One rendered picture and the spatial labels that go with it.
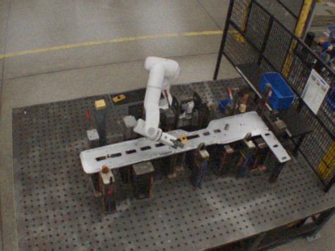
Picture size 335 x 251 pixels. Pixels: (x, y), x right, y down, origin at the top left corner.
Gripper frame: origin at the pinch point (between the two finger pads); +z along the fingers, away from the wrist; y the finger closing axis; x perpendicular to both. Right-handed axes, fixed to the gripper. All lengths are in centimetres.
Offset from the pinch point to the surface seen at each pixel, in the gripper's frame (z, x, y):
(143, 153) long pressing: -15.6, 12.0, 13.4
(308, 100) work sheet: 80, -75, -18
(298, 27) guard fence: 118, -211, 72
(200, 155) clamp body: 15.6, -0.3, -2.0
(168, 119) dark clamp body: -6.4, -18.3, 19.8
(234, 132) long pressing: 38.6, -29.2, 5.7
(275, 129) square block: 66, -44, -5
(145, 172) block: -13.7, 24.4, 1.2
